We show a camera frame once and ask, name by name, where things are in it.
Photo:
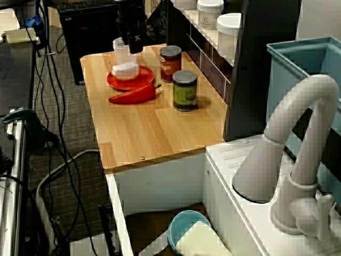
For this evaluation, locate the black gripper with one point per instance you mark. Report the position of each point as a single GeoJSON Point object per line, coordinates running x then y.
{"type": "Point", "coordinates": [131, 13]}

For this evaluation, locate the clear lidless plastic jar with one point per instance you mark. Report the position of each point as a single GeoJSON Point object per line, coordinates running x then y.
{"type": "Point", "coordinates": [121, 54]}

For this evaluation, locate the black computer tower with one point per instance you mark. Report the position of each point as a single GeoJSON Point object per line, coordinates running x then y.
{"type": "Point", "coordinates": [90, 40]}

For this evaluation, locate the red round plate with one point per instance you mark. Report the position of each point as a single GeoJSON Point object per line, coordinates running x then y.
{"type": "Point", "coordinates": [146, 77]}

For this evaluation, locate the orange beans toy can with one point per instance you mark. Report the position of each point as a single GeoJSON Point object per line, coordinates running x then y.
{"type": "Point", "coordinates": [170, 66]}

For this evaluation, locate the black keyboard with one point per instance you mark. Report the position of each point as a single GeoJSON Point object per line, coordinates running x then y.
{"type": "Point", "coordinates": [85, 4]}

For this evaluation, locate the red toy chili pepper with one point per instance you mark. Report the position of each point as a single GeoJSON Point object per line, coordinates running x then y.
{"type": "Point", "coordinates": [136, 94]}

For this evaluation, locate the green peas toy can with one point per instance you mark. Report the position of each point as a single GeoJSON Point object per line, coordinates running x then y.
{"type": "Point", "coordinates": [185, 93]}

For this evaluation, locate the small white lidded jar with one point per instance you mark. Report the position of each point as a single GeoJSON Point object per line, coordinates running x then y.
{"type": "Point", "coordinates": [210, 16]}

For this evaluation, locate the black tiled backsplash shelf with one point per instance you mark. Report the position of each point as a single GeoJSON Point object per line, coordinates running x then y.
{"type": "Point", "coordinates": [207, 66]}

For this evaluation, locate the medium white lidded jar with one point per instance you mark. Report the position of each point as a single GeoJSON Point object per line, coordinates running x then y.
{"type": "Point", "coordinates": [229, 34]}

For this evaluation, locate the pale yellow notepad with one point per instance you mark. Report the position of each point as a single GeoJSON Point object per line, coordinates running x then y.
{"type": "Point", "coordinates": [20, 36]}

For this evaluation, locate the black desk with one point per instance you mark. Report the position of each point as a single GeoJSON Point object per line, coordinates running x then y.
{"type": "Point", "coordinates": [13, 80]}

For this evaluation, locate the dark grey upright panel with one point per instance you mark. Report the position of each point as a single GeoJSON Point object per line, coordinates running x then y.
{"type": "Point", "coordinates": [255, 80]}

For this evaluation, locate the white toy sink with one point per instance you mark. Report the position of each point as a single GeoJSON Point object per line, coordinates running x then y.
{"type": "Point", "coordinates": [160, 186]}

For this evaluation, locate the teal box with black window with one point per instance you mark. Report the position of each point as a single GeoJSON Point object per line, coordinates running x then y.
{"type": "Point", "coordinates": [282, 88]}

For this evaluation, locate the grey toy faucet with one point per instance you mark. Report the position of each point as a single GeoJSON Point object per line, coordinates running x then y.
{"type": "Point", "coordinates": [301, 112]}

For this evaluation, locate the light blue bowl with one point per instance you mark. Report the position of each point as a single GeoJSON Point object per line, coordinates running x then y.
{"type": "Point", "coordinates": [183, 224]}

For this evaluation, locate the cream plastic bottle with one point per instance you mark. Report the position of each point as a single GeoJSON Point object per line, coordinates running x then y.
{"type": "Point", "coordinates": [199, 240]}

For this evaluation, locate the aluminium frame rail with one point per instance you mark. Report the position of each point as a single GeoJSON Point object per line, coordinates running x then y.
{"type": "Point", "coordinates": [13, 186]}

